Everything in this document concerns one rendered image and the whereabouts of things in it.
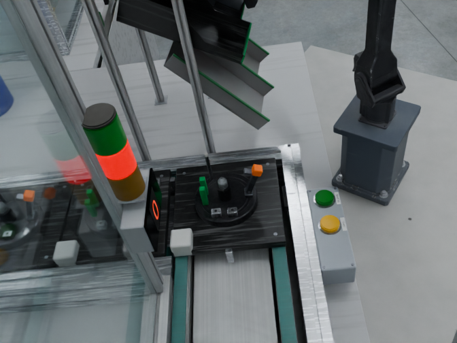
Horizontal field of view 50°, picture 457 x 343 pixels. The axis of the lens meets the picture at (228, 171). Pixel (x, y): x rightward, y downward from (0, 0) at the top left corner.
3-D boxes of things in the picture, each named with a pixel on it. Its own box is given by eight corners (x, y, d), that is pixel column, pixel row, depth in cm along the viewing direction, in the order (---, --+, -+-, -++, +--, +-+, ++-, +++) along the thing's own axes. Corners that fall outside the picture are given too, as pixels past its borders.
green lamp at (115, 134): (128, 129, 71) (119, 103, 67) (125, 154, 67) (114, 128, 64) (95, 133, 71) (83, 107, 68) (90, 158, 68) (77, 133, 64)
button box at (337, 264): (336, 202, 114) (337, 185, 110) (355, 282, 100) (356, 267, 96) (307, 205, 115) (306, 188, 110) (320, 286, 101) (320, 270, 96)
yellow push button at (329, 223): (337, 218, 105) (337, 213, 103) (341, 234, 102) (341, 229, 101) (318, 220, 105) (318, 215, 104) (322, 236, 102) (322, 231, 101)
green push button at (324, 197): (332, 193, 110) (332, 188, 108) (334, 207, 107) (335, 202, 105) (313, 195, 110) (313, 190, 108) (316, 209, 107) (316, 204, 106)
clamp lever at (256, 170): (252, 188, 108) (262, 165, 103) (253, 194, 107) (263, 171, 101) (237, 185, 107) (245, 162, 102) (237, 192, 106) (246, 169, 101)
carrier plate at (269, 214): (275, 162, 118) (275, 156, 117) (286, 246, 102) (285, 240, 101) (177, 173, 120) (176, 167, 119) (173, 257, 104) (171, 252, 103)
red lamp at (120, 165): (138, 153, 74) (129, 130, 71) (134, 178, 71) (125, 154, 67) (106, 157, 75) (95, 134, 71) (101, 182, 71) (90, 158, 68)
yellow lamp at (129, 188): (146, 175, 78) (138, 154, 74) (143, 199, 75) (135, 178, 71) (115, 178, 78) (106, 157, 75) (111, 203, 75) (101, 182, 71)
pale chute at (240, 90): (263, 96, 130) (274, 86, 127) (258, 130, 121) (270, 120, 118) (175, 33, 119) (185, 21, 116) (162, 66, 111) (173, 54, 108)
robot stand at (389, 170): (409, 166, 124) (421, 105, 109) (387, 207, 116) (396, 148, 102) (355, 148, 130) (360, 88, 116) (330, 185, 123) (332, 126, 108)
